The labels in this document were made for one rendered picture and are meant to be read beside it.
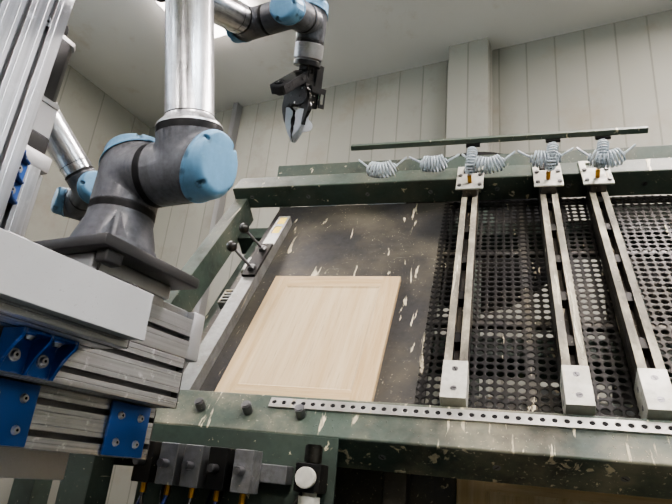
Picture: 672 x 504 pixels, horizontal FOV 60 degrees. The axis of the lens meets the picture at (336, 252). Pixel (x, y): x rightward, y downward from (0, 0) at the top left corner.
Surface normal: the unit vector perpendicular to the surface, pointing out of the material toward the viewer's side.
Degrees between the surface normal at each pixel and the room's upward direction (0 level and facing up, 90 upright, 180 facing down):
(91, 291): 90
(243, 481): 90
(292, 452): 90
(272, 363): 55
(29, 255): 90
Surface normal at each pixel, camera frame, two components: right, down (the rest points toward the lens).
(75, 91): 0.90, -0.07
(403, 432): -0.16, -0.84
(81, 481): -0.26, -0.37
